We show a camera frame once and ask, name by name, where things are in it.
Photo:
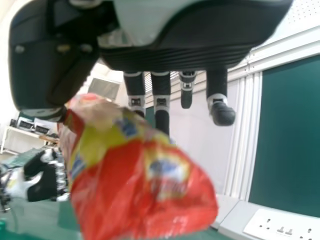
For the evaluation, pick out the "white perforated panel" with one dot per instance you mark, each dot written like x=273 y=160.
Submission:
x=305 y=17

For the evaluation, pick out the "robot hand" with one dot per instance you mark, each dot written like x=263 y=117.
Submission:
x=41 y=180
x=175 y=37

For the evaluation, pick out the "white socket strip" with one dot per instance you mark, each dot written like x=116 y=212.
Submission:
x=282 y=226

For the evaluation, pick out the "red biscuit packet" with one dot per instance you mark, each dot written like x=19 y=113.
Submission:
x=137 y=190

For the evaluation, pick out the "white desk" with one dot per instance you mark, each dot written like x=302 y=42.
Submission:
x=22 y=135

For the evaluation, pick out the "green partition panel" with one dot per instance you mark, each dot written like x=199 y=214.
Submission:
x=287 y=137

